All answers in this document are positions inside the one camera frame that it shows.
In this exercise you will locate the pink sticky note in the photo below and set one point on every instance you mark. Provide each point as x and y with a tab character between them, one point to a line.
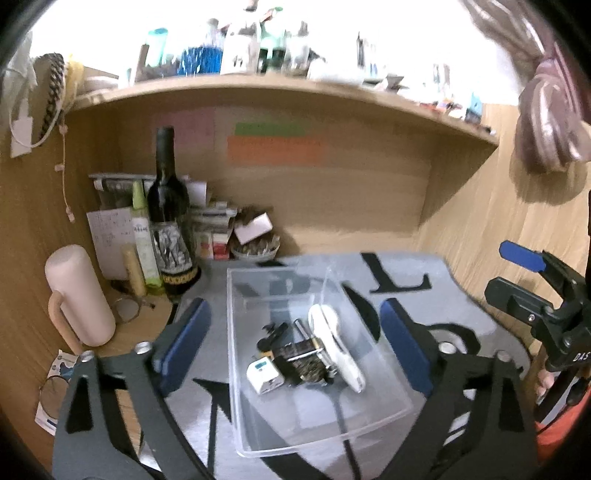
193	129

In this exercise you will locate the white card on bowl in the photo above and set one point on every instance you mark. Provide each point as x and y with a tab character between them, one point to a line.
246	232

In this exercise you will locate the white handwritten note paper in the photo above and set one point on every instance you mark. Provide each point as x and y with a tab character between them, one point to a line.
110	231

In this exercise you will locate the blue cartoon sticker card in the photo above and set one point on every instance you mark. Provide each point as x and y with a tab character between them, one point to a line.
53	391

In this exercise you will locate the black clip holder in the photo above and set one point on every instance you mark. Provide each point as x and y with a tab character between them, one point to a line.
273	334

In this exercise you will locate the silver metal cylinder tool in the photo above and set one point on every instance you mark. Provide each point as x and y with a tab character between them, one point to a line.
303	329

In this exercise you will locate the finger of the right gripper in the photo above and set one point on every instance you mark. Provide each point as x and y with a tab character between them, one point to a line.
522	256
514	300

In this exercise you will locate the wooden upper shelf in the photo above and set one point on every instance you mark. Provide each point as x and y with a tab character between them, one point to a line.
277	91

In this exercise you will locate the grey mat with black letters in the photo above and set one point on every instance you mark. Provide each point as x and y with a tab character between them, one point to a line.
424	286

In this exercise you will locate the green sticky note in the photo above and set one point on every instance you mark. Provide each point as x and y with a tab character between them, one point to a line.
270	129

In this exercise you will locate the striped hanging cloth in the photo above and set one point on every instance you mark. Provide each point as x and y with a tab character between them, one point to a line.
553	128

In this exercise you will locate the clear plastic storage box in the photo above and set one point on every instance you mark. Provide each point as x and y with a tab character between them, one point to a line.
293	417

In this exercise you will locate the beige lip balm tube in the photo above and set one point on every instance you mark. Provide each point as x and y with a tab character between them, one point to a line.
133	269

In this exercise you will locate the dark wine bottle elephant label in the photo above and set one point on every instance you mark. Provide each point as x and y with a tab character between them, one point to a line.
168	208

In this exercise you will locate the round wire glasses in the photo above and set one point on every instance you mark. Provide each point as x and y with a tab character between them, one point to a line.
125	305

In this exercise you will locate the green spray bottle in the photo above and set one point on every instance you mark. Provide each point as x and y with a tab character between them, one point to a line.
143	238

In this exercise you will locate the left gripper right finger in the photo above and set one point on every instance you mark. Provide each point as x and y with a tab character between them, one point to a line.
474	423

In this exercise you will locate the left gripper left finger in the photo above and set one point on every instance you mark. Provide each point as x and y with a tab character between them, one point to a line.
91	440

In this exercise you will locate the bowl of small trinkets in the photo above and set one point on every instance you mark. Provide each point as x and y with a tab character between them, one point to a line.
258	250

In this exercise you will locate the white handheld massager device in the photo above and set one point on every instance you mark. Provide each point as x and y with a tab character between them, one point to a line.
324	323

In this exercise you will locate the white plug adapter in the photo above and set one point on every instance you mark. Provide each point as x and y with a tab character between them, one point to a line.
264	376

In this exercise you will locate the stack of papers and boxes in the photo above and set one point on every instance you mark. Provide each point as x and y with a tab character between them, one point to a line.
211	221

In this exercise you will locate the pink tumbler cup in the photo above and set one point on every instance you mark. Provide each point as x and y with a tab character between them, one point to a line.
77	306

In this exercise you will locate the orange sticky note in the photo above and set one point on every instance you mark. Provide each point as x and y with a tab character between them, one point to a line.
259	151

